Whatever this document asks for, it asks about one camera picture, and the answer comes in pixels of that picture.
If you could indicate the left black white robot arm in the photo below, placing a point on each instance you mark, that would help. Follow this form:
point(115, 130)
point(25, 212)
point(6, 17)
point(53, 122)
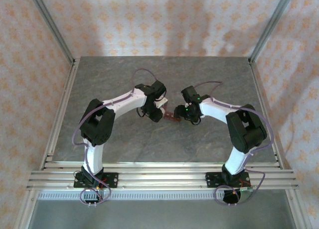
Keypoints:
point(97, 124)

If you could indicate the orange patterned white curtain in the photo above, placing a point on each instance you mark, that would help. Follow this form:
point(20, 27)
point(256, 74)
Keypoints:
point(159, 20)

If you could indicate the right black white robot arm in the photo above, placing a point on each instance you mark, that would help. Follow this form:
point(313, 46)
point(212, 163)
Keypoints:
point(246, 129)

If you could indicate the grey metal panel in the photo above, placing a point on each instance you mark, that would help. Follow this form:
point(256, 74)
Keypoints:
point(159, 215)

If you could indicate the green circuit board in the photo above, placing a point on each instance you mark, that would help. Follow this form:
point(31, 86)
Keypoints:
point(246, 190)

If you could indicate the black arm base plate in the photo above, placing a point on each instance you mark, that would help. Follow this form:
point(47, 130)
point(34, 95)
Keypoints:
point(112, 180)
point(214, 180)

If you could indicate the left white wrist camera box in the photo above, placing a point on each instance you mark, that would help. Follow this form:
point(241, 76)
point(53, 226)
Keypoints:
point(161, 103)

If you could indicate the brown weekly pill organizer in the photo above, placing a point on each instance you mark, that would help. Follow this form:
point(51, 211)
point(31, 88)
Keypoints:
point(172, 117)

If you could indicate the aluminium side rail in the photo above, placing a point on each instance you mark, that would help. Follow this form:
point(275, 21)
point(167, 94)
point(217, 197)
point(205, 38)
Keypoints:
point(259, 89)
point(67, 97)

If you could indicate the aluminium mounting rail frame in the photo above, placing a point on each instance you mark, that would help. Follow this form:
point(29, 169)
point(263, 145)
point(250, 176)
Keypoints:
point(162, 179)

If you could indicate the aluminium corner post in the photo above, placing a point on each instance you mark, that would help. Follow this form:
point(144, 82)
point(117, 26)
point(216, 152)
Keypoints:
point(270, 27)
point(53, 27)

